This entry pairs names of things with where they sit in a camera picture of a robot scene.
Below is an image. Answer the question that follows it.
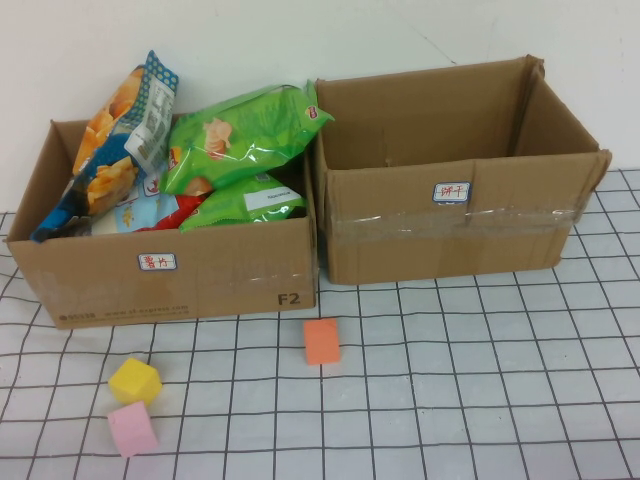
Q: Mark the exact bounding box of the blue Vikar shrimp chip bag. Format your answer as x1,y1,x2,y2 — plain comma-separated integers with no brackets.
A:
29,48,180,244

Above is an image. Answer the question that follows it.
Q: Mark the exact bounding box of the red snack bag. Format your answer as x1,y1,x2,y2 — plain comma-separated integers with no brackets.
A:
133,193,206,232

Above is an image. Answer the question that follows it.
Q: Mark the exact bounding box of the light blue white snack bag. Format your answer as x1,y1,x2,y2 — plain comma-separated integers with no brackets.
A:
89,167,184,235

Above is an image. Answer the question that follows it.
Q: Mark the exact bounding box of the cardboard box with clear tape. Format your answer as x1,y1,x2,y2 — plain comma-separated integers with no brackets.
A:
312,53,614,286

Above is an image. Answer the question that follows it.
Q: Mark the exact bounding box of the clear packing tape strip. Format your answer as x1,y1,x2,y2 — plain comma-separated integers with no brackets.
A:
327,205,586,236

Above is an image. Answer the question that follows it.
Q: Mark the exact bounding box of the small green chip bag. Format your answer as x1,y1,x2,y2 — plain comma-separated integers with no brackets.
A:
178,172,307,234

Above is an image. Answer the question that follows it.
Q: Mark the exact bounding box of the orange foam cube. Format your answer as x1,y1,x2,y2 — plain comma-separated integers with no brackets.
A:
303,317,342,366

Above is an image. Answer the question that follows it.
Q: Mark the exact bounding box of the cardboard box printed F2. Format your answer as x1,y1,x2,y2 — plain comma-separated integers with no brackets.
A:
3,117,321,330

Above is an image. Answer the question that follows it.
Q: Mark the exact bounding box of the large green chip bag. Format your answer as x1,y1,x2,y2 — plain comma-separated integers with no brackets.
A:
158,79,335,196

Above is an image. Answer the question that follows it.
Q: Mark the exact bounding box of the white label red writing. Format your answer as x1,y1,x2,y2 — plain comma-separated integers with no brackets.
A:
137,252,179,273
432,181,473,206

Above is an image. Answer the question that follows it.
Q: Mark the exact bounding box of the white black grid tablecloth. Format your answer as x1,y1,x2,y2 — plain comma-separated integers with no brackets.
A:
0,168,640,480

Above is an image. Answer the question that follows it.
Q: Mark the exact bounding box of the yellow foam cube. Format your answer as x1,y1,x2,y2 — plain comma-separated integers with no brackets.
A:
107,356,163,405

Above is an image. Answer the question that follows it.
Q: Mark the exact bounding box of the pink foam cube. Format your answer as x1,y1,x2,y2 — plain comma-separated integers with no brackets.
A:
106,400,160,459

